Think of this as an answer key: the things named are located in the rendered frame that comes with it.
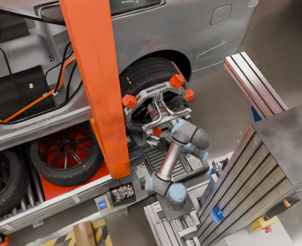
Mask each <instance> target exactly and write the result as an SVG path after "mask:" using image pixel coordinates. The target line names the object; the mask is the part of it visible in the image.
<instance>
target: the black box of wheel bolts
mask: <svg viewBox="0 0 302 246"><path fill-rule="evenodd" d="M109 192H110V197H111V202H112V204H113V207H117V206H120V205H125V204H128V203H132V202H136V195H135V191H134V187H133V183H132V182H129V183H125V184H120V185H117V186H113V187H109Z"/></svg>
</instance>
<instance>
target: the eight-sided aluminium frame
mask: <svg viewBox="0 0 302 246"><path fill-rule="evenodd" d="M166 91H171V92H174V93H177V94H178V95H180V96H182V97H183V98H184V99H185V98H186V91H185V89H184V88H183V87H182V86H181V87H179V89H175V88H173V86H172V85H171V83H170V82H164V83H162V84H159V85H156V86H153V87H151V88H148V89H144V90H142V91H141V92H140V93H139V94H138V95H137V96H136V97H135V98H136V100H137V102H138V104H137V105H136V106H135V107H134V108H128V107H125V109H124V114H125V123H126V126H127V128H128V129H130V130H131V129H132V130H139V131H142V125H144V124H147V123H151V122H153V121H149V122H147V123H137V122H132V119H131V114H132V113H133V112H134V111H135V110H136V109H137V108H138V107H139V106H140V105H141V104H142V103H143V102H144V101H145V100H146V99H148V98H150V97H153V96H155V95H158V94H160V93H164V92H166ZM183 107H184V105H183V104H181V105H178V106H173V107H172V108H171V109H170V110H171V111H172V112H178V111H180V110H182V108H183Z"/></svg>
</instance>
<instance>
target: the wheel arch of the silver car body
mask: <svg viewBox="0 0 302 246"><path fill-rule="evenodd" d="M149 57H163V58H166V59H168V60H170V61H173V62H174V63H175V64H176V66H177V67H178V69H179V70H180V72H181V73H182V75H183V76H184V78H185V79H186V81H187V82H188V83H190V81H191V79H192V75H193V65H192V62H191V60H190V58H189V57H188V56H187V55H186V54H185V53H183V52H181V51H179V50H175V49H162V50H157V51H153V52H150V53H148V54H145V55H143V56H141V57H140V58H138V59H136V60H135V61H139V60H141V59H144V58H149ZM133 62H134V61H133ZM129 65H130V64H129ZM126 68H127V67H126ZM126 68H125V69H126ZM121 73H122V72H121ZM121 73H120V74H121Z"/></svg>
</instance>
